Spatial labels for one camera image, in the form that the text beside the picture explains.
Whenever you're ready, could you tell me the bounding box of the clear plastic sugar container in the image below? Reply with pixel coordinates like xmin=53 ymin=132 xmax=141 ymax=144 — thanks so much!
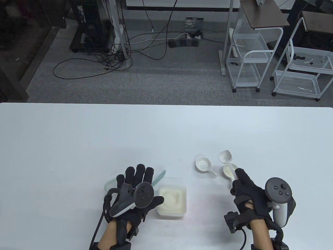
xmin=157 ymin=184 xmax=188 ymax=220

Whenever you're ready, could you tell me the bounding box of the mint green dessert spatula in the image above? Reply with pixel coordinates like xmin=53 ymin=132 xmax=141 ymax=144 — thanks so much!
xmin=152 ymin=170 xmax=166 ymax=187

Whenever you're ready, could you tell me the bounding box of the person's left hand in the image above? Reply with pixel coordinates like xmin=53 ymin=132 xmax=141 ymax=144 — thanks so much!
xmin=114 ymin=164 xmax=165 ymax=230

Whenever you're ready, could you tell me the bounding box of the person's left forearm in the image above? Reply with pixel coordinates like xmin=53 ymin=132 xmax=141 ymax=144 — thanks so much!
xmin=100 ymin=220 xmax=133 ymax=248

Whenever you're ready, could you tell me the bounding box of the bundle of black cables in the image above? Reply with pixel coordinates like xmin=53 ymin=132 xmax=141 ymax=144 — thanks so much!
xmin=53 ymin=0 xmax=180 ymax=80

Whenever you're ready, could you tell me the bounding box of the white round measuring scoop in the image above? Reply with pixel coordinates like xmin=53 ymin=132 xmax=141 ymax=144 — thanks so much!
xmin=195 ymin=157 xmax=218 ymax=177
xmin=223 ymin=164 xmax=238 ymax=183

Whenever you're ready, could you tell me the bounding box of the person's right hand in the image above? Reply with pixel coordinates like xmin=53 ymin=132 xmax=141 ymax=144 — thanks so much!
xmin=230 ymin=168 xmax=273 ymax=222

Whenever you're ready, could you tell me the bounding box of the white floor cable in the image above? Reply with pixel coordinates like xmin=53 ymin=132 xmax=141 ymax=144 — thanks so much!
xmin=129 ymin=33 xmax=188 ymax=45

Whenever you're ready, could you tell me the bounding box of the person's right forearm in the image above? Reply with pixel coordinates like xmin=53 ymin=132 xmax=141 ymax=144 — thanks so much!
xmin=248 ymin=219 xmax=273 ymax=250

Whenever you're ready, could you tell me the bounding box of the white sugar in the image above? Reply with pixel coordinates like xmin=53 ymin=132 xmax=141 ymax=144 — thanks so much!
xmin=159 ymin=186 xmax=186 ymax=213

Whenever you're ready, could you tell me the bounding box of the grey white VR controller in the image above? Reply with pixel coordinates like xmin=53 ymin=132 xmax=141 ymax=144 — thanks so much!
xmin=265 ymin=177 xmax=297 ymax=227
xmin=109 ymin=182 xmax=155 ymax=217

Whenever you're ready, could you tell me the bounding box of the clear container lid green rim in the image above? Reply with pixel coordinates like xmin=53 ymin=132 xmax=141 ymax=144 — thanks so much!
xmin=105 ymin=176 xmax=125 ymax=194

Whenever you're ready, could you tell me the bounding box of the silver aluminium frame post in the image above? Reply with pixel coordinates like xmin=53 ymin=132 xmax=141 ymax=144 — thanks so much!
xmin=103 ymin=0 xmax=133 ymax=70
xmin=219 ymin=0 xmax=235 ymax=76

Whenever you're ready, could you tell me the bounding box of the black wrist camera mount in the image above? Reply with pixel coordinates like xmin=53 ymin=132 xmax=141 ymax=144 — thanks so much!
xmin=90 ymin=242 xmax=132 ymax=250
xmin=250 ymin=236 xmax=289 ymax=250

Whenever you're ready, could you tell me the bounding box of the black floor outlet box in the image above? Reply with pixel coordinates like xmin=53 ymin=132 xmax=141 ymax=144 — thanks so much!
xmin=185 ymin=17 xmax=204 ymax=37

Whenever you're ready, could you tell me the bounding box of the black glove sensor box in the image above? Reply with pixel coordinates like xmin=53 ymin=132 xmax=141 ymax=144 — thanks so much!
xmin=129 ymin=220 xmax=141 ymax=236
xmin=224 ymin=211 xmax=246 ymax=234

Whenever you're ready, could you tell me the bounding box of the white coffee spoon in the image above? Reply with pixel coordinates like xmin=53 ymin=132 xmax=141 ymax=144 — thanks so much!
xmin=218 ymin=150 xmax=239 ymax=180

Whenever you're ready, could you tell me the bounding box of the white cart with brown top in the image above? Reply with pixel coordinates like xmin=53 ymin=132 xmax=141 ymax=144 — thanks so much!
xmin=226 ymin=0 xmax=291 ymax=93
xmin=271 ymin=11 xmax=333 ymax=102

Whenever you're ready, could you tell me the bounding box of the black foot pedal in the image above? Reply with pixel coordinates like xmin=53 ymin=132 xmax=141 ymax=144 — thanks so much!
xmin=168 ymin=38 xmax=200 ymax=49

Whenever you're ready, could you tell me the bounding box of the white desk with black edge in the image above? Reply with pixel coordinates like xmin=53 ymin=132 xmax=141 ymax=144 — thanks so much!
xmin=126 ymin=0 xmax=240 ymax=12

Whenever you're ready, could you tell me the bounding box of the black equipment rack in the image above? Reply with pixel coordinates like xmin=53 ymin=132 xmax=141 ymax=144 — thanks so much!
xmin=69 ymin=0 xmax=115 ymax=54

